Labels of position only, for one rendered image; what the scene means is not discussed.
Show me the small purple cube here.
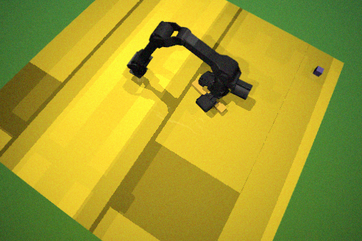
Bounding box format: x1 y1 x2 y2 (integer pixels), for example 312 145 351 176
313 66 324 77

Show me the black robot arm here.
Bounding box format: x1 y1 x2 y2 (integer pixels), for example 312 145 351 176
127 21 253 100

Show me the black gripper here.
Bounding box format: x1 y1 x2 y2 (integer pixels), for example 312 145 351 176
196 82 230 112

